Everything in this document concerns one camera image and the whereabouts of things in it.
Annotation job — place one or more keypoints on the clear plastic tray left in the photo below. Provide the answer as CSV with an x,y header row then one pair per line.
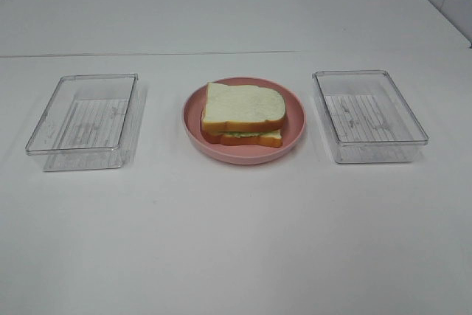
x,y
91,122

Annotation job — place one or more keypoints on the toy bread slice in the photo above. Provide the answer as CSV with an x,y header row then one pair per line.
x,y
218,138
242,108

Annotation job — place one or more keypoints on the clear plastic tray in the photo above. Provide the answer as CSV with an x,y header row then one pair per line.
x,y
366,119
91,122

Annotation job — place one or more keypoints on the clear plastic tray right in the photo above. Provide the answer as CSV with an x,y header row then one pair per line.
x,y
366,119

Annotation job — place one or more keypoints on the green toy lettuce leaf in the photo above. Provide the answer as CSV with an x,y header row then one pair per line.
x,y
246,134

